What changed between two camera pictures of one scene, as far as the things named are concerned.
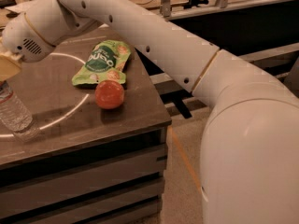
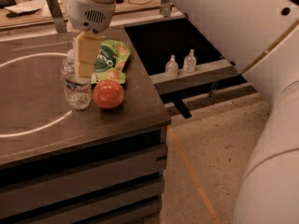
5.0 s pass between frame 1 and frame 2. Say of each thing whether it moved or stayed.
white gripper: moved
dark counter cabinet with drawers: stayed
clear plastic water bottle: moved
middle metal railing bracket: stayed
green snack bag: stayed
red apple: stayed
